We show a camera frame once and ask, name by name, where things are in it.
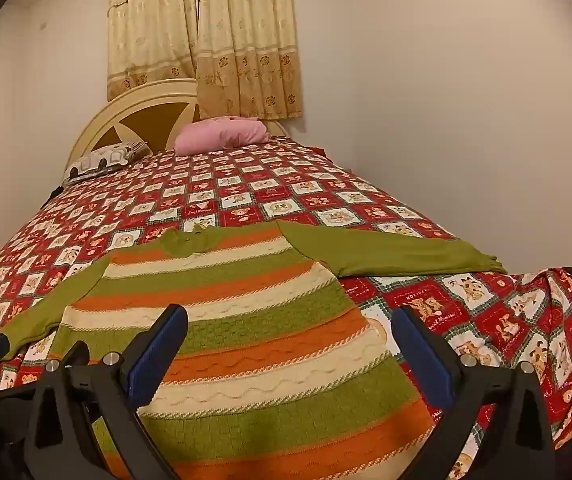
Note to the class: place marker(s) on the green orange striped knit sweater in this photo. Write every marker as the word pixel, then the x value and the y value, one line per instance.
pixel 266 320

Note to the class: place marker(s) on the red printed patchwork blanket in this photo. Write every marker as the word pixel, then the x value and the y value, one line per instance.
pixel 246 185

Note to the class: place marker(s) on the dark cloth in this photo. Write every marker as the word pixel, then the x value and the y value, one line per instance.
pixel 52 196

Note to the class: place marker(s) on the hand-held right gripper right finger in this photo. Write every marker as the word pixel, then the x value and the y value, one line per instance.
pixel 428 360

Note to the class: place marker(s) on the pink pillow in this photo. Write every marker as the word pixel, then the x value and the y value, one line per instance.
pixel 218 135

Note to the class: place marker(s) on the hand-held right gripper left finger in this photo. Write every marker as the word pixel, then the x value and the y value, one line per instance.
pixel 152 365

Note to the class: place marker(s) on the grey patterned pillow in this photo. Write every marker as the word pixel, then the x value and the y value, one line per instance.
pixel 106 157

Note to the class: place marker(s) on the cream wooden headboard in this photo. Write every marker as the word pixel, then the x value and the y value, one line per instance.
pixel 116 120

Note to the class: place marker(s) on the cream floral curtain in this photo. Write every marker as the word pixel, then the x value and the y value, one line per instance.
pixel 246 35
pixel 146 25

